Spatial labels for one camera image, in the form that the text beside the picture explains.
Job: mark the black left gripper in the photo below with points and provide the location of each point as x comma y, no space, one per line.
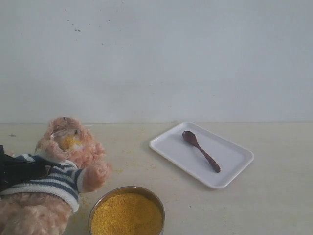
14,171

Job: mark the white rectangular plastic tray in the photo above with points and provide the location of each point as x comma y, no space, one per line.
231,158

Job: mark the yellow millet grains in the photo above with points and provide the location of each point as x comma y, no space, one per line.
127,214

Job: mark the dark brown wooden spoon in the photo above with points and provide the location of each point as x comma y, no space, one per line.
191,138

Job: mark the round metal bowl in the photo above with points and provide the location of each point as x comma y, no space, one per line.
130,189

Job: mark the tan teddy bear striped sweater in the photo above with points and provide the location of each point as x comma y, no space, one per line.
44,206

